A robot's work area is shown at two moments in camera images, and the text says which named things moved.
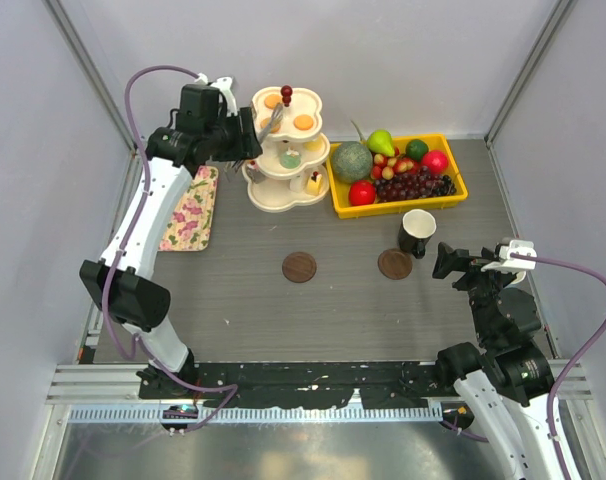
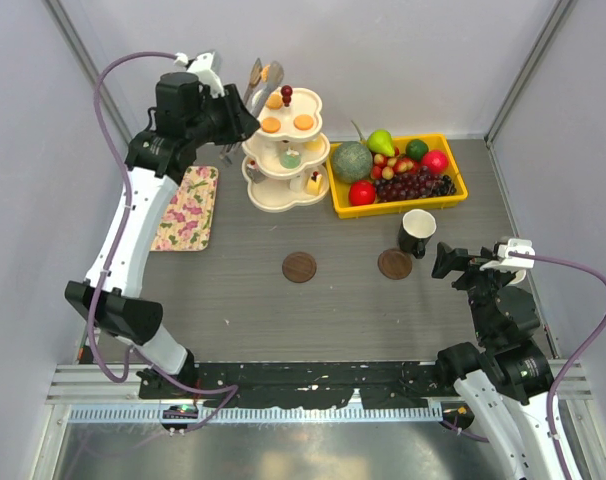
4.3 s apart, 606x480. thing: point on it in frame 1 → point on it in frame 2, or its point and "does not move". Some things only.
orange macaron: [275, 127] does not move
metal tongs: [276, 114] → [256, 96]
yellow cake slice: [314, 184] does not move
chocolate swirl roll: [256, 175] does not move
